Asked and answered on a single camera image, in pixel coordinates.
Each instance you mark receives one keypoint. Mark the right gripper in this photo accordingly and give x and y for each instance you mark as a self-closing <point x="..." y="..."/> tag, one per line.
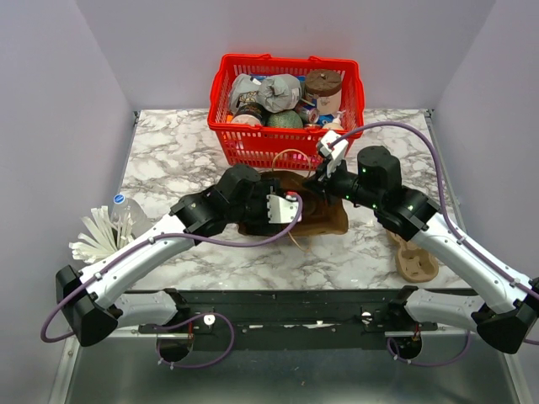
<point x="322" y="180"/>

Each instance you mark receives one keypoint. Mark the brown paper bag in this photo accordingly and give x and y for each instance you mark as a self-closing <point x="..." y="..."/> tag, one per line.
<point x="292" y="166"/>

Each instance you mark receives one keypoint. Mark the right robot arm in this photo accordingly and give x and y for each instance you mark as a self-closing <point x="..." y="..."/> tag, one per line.
<point x="500" y="313"/>

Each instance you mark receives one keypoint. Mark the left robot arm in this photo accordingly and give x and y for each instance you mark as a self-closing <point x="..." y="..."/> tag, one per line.
<point x="97" y="299"/>

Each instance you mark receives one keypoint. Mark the white pump bottle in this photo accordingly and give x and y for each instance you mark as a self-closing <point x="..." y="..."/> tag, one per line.
<point x="335" y="123"/>

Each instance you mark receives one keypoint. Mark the blue snack packet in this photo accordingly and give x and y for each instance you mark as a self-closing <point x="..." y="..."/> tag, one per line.
<point x="325" y="119"/>

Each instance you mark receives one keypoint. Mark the red drink can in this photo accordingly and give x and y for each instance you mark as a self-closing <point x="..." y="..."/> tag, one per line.
<point x="308" y="114"/>

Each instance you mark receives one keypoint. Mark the green textured ball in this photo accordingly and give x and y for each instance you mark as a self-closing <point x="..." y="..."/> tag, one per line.
<point x="287" y="119"/>

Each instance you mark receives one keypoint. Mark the brown lidded round tub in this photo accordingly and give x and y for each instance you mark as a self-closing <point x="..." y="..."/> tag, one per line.
<point x="323" y="89"/>

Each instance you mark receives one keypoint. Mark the grey crumpled foil bag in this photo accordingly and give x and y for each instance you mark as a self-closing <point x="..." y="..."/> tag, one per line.
<point x="274" y="93"/>

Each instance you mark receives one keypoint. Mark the dark lidded jar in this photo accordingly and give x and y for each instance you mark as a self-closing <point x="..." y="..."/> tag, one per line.
<point x="251" y="114"/>

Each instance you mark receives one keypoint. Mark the clear plastic water bottle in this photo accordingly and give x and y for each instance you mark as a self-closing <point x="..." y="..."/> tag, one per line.
<point x="128" y="211"/>

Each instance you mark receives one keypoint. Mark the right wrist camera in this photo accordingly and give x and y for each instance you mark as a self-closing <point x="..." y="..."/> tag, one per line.
<point x="332" y="148"/>

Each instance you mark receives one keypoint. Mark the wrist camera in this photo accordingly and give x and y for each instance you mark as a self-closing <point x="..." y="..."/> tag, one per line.
<point x="332" y="148"/>
<point x="281" y="209"/>

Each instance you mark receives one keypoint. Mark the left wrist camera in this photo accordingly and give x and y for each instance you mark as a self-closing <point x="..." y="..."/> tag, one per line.
<point x="281" y="209"/>

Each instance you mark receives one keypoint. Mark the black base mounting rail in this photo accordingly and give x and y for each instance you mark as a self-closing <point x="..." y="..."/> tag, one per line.
<point x="212" y="320"/>

